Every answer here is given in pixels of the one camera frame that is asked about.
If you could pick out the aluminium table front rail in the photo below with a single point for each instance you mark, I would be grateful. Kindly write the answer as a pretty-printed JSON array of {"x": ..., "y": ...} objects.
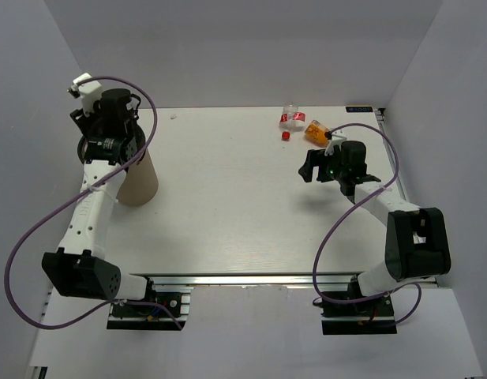
[{"x": 232, "y": 279}]

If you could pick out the crushed red label bottle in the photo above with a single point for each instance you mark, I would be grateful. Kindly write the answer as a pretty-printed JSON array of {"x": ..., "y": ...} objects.
[{"x": 291, "y": 118}]

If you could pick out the blue sticker right corner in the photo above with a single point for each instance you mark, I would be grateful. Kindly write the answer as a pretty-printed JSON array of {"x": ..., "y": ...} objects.
[{"x": 359, "y": 109}]

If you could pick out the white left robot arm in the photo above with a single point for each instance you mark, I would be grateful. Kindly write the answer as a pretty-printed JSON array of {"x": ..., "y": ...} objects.
[{"x": 117, "y": 169}]

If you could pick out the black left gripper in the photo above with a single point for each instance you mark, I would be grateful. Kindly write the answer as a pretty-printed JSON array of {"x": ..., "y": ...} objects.
[{"x": 85, "y": 122}]

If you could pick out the brown cardboard cylinder bin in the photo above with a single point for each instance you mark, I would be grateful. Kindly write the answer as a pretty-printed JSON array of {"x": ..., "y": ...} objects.
[{"x": 141, "y": 183}]

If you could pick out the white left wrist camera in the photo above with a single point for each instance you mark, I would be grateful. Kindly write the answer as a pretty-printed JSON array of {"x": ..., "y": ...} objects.
[{"x": 87, "y": 93}]

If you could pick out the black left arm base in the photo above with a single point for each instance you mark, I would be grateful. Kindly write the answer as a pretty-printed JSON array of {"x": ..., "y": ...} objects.
[{"x": 164, "y": 308}]

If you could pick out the orange juice bottle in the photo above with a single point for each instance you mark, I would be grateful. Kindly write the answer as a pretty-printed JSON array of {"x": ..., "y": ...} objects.
[{"x": 316, "y": 133}]

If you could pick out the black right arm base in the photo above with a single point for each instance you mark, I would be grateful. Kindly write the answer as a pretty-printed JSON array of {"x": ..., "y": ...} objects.
[{"x": 345, "y": 312}]

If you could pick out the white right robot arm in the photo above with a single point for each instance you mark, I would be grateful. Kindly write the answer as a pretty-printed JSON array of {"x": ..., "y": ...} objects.
[{"x": 416, "y": 241}]

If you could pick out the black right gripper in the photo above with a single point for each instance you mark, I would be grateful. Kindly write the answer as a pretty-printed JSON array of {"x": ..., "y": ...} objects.
[{"x": 316, "y": 158}]

